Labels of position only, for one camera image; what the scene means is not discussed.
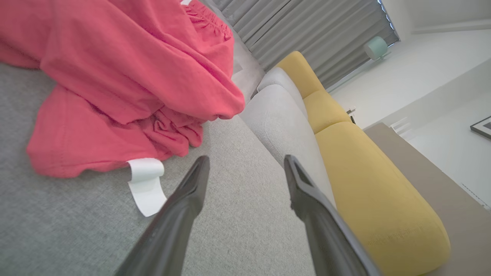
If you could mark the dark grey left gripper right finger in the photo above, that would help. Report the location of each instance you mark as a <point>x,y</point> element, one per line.
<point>326,237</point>

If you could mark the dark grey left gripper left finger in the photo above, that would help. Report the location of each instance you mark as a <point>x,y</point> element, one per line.
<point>172,230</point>

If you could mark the plain red garment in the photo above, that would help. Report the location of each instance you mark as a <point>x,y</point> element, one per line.
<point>115,76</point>

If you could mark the long yellow sofa backrest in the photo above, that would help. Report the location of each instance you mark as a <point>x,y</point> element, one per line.
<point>376,199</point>

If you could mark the grey fabric sofa chaise seat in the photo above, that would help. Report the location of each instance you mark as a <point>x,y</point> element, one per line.
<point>238,230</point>

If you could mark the large grey sofa seat cushion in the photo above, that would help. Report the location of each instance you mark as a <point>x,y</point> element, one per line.
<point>284,130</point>

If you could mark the small white and black object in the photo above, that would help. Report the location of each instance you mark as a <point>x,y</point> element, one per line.
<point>351,115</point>

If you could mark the short yellow sofa backrest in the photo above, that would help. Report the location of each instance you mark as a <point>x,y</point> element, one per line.
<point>324,111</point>

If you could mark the taupe low partition panel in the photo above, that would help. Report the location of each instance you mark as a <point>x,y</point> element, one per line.
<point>452,199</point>

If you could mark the small grey sofa seat cushion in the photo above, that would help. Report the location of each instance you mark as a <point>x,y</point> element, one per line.
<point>282,80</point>

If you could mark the yellow sofa end backrest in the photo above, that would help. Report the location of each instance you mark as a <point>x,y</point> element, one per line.
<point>301,73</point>

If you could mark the black framed picture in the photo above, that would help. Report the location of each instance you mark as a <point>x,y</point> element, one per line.
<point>483,127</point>

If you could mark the mint green round lamp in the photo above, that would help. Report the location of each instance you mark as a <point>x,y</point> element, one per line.
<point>376,48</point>

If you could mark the grey pleated curtain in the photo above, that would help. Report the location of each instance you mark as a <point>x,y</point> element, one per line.
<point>307,30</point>

